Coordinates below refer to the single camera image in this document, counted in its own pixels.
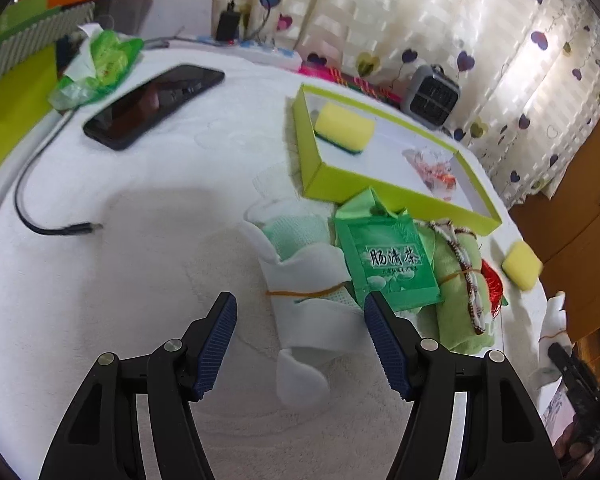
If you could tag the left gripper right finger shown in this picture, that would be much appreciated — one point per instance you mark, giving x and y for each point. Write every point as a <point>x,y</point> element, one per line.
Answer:
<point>504,437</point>

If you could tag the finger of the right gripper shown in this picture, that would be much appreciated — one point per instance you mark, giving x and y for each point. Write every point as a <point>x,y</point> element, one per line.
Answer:
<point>580,374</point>

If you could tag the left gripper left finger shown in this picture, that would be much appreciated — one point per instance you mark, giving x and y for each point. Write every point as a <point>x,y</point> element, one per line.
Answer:
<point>99,436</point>

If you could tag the green patterned cloth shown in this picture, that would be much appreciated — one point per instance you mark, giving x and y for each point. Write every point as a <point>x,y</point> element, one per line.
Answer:
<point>464,316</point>

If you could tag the yellow sponge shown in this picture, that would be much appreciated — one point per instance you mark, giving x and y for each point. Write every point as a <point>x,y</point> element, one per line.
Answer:
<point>522,266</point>
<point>344,128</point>

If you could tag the green tea bag pouch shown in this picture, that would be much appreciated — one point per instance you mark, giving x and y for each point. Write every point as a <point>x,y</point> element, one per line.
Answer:
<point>384,253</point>

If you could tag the white green sock bundle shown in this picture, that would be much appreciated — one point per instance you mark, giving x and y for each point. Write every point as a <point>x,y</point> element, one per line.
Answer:
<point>307,278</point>

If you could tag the clear printed plastic packet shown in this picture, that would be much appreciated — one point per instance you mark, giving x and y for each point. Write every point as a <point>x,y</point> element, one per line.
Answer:
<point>434,168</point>

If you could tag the red tassel ornament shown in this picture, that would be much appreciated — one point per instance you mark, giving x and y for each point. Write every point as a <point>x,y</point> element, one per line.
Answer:
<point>495,288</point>

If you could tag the white textured towel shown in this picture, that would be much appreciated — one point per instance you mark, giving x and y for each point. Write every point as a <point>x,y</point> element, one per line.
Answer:
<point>168,242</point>

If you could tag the grey portable fan heater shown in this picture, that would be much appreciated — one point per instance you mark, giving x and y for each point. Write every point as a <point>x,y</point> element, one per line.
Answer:
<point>430,96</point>

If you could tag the lime green tray box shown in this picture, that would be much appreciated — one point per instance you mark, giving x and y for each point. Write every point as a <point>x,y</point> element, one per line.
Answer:
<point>332,175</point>

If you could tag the heart pattern curtain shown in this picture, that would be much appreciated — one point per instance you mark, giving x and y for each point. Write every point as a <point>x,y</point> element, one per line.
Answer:
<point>528,70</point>

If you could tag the black smartphone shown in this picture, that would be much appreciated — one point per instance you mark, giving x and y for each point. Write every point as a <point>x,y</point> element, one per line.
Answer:
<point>124,121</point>

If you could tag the green striped box lid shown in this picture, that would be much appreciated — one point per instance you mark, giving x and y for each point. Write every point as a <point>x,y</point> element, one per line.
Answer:
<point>29,30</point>

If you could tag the green white plastic wrapper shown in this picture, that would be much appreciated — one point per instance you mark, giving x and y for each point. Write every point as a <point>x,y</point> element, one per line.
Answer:
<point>103,61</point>

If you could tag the colourful plaid cloth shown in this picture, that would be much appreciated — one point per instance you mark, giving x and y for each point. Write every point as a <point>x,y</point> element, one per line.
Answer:
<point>354,83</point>

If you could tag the white power strip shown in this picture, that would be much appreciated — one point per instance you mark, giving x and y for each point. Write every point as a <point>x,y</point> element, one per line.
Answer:
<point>255,52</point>

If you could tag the black power adapter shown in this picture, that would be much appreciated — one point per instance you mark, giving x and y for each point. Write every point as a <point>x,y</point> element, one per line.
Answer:
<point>227,30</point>

